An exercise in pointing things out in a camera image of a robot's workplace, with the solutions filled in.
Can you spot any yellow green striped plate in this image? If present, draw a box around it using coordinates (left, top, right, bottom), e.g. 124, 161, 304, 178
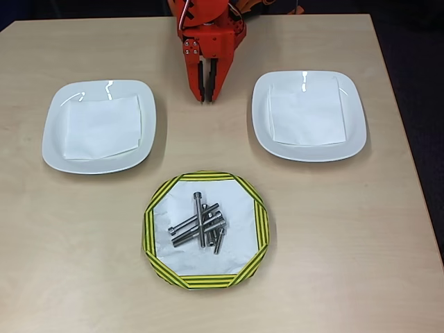
141, 170, 271, 291

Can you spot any white paper napkin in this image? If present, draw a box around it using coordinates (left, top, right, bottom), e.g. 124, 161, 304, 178
268, 75, 348, 146
63, 93, 143, 162

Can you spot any white square ceramic plate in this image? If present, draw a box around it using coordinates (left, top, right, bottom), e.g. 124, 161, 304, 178
251, 70, 368, 163
41, 79, 157, 176

